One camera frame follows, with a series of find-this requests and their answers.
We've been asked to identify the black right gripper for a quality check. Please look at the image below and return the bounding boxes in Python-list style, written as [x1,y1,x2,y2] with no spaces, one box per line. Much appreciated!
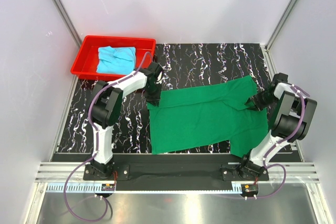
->
[246,88,279,112]

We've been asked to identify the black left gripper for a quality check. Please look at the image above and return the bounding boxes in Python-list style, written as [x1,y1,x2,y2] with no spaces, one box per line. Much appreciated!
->
[144,82,162,106]

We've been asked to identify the green t-shirt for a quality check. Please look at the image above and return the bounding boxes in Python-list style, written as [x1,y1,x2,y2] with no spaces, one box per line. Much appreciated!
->
[147,76,268,157]

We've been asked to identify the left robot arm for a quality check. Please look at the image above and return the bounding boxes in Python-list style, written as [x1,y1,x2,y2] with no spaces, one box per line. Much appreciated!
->
[85,62,163,180]

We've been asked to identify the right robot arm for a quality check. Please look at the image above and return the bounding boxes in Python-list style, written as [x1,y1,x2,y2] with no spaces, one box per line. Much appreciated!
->
[236,73,317,180]

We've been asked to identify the blue folded t-shirt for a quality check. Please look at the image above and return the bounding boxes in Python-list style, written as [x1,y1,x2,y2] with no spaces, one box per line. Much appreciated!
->
[97,46,136,75]

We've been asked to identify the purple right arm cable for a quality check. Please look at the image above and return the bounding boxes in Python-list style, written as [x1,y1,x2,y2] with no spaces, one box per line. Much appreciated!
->
[209,84,310,199]

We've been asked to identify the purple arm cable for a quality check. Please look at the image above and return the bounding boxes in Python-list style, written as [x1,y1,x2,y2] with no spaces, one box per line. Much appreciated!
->
[209,84,310,199]
[62,52,154,221]

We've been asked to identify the aluminium front rail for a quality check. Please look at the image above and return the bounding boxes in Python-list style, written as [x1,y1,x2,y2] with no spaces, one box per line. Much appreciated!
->
[35,162,319,194]

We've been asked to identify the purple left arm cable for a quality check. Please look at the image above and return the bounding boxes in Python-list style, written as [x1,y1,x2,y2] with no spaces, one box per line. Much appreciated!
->
[62,52,154,221]

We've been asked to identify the aluminium frame post right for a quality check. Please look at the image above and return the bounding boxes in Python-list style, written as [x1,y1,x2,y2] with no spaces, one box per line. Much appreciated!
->
[265,0,299,51]

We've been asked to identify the aluminium frame post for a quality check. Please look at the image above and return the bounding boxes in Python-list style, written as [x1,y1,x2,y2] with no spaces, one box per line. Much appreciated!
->
[265,0,299,51]
[52,0,82,48]

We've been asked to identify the aluminium frame post left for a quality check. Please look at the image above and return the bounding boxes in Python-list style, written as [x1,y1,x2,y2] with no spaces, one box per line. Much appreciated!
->
[52,0,82,48]

